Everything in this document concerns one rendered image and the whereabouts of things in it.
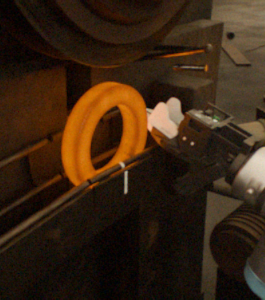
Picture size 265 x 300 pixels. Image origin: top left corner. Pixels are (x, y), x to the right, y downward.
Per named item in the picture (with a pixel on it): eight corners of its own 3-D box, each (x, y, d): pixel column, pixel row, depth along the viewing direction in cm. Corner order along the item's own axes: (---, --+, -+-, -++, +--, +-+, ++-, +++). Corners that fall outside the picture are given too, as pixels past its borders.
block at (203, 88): (144, 185, 103) (147, 78, 94) (164, 173, 109) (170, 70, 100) (187, 203, 96) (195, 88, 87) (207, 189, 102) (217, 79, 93)
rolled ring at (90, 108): (150, 73, 80) (135, 71, 82) (74, 100, 67) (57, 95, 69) (147, 172, 87) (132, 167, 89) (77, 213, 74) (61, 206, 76)
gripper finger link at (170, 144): (163, 120, 86) (203, 146, 82) (160, 128, 87) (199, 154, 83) (148, 127, 82) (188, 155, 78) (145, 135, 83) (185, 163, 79)
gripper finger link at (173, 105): (159, 84, 88) (200, 109, 83) (150, 110, 91) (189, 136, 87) (149, 88, 86) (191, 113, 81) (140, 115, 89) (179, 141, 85)
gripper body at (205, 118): (205, 99, 83) (269, 136, 77) (189, 139, 88) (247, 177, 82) (181, 110, 78) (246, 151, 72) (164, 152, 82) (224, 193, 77)
